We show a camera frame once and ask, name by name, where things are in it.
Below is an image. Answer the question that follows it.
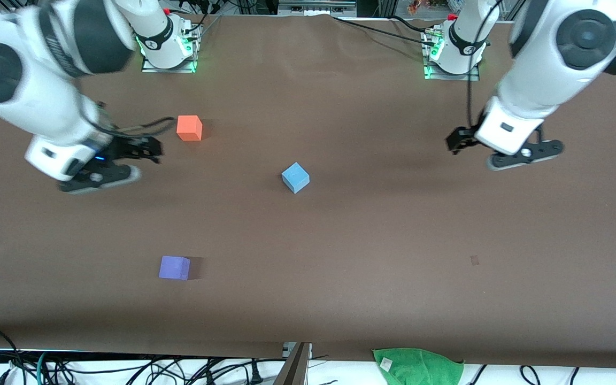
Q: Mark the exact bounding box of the blue foam block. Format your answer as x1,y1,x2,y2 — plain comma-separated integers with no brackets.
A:
281,162,310,194

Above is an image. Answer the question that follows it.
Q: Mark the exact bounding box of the orange foam block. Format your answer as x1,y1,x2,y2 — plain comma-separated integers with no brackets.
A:
176,115,203,142

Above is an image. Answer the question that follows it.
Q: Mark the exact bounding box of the purple foam block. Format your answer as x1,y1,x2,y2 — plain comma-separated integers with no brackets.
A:
159,256,191,281

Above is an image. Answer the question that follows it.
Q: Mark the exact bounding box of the brown table cover sheet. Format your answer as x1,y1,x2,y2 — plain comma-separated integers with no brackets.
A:
0,10,616,369

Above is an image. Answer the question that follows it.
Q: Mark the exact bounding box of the small orange red object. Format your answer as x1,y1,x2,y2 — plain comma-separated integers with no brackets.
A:
407,0,450,16

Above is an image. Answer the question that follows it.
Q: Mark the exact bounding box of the green cloth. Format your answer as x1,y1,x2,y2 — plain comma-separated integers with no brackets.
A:
372,348,465,385

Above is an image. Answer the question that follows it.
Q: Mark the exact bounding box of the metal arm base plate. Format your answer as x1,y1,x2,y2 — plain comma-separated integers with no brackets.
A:
141,24,202,74
422,29,481,81

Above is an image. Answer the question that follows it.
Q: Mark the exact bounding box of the long black table cable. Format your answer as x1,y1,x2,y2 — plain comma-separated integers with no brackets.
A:
332,15,438,48

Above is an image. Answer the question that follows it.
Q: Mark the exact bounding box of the teal cable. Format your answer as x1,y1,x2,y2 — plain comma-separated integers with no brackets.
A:
34,351,48,385

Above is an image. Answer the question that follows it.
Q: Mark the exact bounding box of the black plug cable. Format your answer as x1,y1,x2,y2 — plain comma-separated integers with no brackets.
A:
244,359,266,384

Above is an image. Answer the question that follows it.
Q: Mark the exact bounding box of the grey metal post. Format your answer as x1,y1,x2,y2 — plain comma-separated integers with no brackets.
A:
272,342,313,385

